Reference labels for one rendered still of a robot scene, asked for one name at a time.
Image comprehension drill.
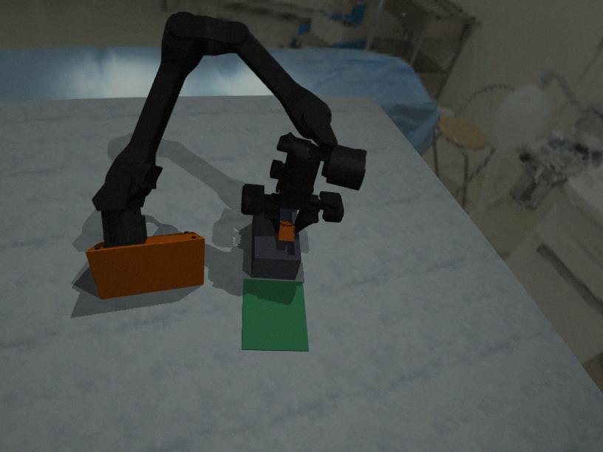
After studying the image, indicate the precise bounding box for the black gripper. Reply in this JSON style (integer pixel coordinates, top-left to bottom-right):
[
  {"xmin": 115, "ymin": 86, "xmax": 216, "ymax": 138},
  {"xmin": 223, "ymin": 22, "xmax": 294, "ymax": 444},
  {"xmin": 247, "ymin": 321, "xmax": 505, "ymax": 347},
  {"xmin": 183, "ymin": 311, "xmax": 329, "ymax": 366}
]
[{"xmin": 241, "ymin": 172, "xmax": 344, "ymax": 235}]

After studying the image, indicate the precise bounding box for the orange l-shaped part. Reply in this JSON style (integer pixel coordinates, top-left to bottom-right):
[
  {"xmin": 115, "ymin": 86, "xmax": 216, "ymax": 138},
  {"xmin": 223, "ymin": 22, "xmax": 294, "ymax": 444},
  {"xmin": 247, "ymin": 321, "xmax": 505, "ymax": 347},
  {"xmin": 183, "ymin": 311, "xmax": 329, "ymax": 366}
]
[{"xmin": 276, "ymin": 220, "xmax": 296, "ymax": 242}]

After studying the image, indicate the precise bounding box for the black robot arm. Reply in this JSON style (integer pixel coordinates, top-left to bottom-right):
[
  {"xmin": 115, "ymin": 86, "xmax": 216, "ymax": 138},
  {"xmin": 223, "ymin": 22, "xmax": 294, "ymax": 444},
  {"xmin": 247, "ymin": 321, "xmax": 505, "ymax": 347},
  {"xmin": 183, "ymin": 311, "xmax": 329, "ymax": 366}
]
[{"xmin": 92, "ymin": 12, "xmax": 367, "ymax": 248}]

